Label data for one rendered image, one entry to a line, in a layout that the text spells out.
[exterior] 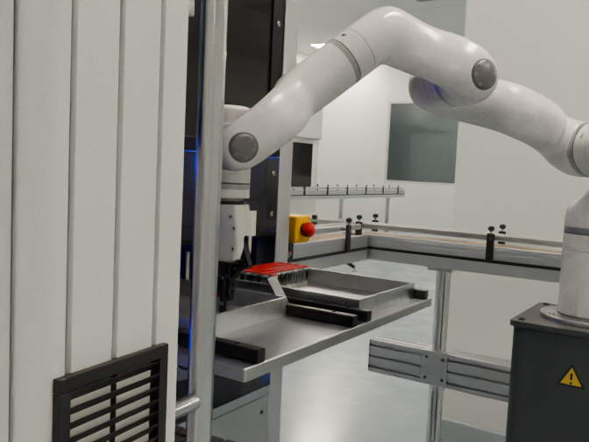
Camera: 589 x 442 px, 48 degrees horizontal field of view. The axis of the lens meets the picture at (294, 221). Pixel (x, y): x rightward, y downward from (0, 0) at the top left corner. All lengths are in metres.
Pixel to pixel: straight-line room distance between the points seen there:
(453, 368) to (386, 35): 1.40
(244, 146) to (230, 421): 0.79
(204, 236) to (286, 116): 0.49
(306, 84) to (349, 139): 9.36
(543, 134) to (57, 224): 1.09
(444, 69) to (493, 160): 1.65
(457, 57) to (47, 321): 0.91
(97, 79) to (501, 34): 2.51
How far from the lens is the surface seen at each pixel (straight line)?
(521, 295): 2.84
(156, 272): 0.54
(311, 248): 2.01
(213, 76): 0.61
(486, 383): 2.31
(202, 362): 0.63
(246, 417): 1.67
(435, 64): 1.21
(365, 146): 10.35
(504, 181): 2.82
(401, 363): 2.40
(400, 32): 1.22
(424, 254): 2.28
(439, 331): 2.34
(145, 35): 0.52
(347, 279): 1.54
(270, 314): 1.19
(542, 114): 1.37
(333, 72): 1.16
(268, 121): 1.04
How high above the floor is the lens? 1.15
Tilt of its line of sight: 5 degrees down
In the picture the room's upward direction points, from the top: 3 degrees clockwise
